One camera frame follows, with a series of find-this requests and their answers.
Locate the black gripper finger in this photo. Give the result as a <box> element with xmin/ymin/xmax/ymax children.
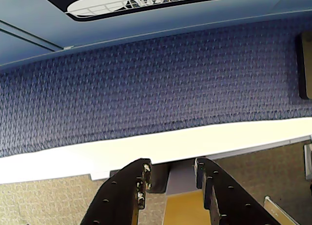
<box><xmin>79</xmin><ymin>158</ymin><xmax>153</xmax><ymax>225</ymax></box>
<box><xmin>194</xmin><ymin>157</ymin><xmax>279</xmax><ymax>225</ymax></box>

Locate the white shelf board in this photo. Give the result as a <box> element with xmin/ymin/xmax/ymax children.
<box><xmin>0</xmin><ymin>117</ymin><xmax>312</xmax><ymax>185</ymax></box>

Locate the yellow board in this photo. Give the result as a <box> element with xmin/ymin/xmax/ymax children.
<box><xmin>162</xmin><ymin>189</ymin><xmax>212</xmax><ymax>225</ymax></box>

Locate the white plastic block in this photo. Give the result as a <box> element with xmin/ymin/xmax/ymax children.
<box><xmin>303</xmin><ymin>143</ymin><xmax>312</xmax><ymax>180</ymax></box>

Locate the blue woven fabric panel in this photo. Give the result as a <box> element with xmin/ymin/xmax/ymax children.
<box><xmin>0</xmin><ymin>17</ymin><xmax>312</xmax><ymax>158</ymax></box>

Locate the dark framed box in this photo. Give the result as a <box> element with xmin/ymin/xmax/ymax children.
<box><xmin>295</xmin><ymin>31</ymin><xmax>312</xmax><ymax>100</ymax></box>

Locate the black and white sign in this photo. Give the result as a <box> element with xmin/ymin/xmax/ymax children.
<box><xmin>35</xmin><ymin>0</ymin><xmax>237</xmax><ymax>22</ymax></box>

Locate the metal rail bracket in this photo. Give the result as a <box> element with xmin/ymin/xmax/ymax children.
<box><xmin>264</xmin><ymin>195</ymin><xmax>299</xmax><ymax>225</ymax></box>

